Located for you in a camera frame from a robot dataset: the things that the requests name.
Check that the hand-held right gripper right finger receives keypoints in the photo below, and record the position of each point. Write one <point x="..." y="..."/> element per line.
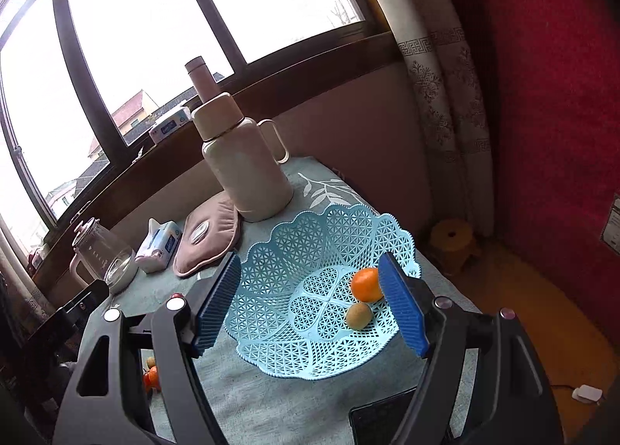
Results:
<point x="404" y="309"/>

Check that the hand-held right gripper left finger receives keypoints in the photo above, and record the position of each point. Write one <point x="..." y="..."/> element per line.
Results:
<point x="215" y="304"/>

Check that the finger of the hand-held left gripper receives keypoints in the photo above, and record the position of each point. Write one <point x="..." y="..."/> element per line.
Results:
<point x="85" y="304"/>

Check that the orange mandarin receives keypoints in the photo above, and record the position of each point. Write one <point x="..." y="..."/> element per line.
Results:
<point x="367" y="285"/>
<point x="151" y="377"/>

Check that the light blue lattice plastic basket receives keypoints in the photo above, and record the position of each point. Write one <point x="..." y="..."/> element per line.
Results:
<point x="271" y="280"/>

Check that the small yellow-green fruit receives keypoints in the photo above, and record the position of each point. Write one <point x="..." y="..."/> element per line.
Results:
<point x="151" y="360"/>
<point x="358" y="315"/>

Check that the pink hot water bag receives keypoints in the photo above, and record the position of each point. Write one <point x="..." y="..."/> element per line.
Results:
<point x="203" y="236"/>

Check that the tissue pack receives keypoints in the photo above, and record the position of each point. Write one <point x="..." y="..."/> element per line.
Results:
<point x="157" y="246"/>

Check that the yellow wooden stool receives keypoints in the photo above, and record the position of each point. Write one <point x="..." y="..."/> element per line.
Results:
<point x="453" y="236"/>

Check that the teal leaf print tablecloth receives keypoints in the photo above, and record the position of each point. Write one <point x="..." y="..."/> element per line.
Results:
<point x="271" y="401"/>

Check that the black flat pad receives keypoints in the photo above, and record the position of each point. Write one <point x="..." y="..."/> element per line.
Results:
<point x="378" y="418"/>

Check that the cream thermos jug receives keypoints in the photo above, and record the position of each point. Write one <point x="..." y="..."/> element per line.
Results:
<point x="247" y="169"/>

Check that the white and blue box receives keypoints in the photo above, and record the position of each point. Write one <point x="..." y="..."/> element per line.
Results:
<point x="169" y="125"/>

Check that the white charger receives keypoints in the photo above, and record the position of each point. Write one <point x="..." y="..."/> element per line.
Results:
<point x="587" y="392"/>

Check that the beige patterned curtain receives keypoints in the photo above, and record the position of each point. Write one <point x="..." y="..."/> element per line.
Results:
<point x="436" y="86"/>

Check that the pink slim bottle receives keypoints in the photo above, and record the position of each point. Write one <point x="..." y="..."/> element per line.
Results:
<point x="199" y="79"/>

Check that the red plush fabric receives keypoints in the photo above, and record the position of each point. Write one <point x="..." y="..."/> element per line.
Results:
<point x="557" y="86"/>

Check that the white wall label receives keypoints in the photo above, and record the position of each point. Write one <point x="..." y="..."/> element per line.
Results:
<point x="611" y="222"/>

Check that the dark window frame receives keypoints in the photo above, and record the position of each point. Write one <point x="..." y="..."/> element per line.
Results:
<point x="68" y="38"/>

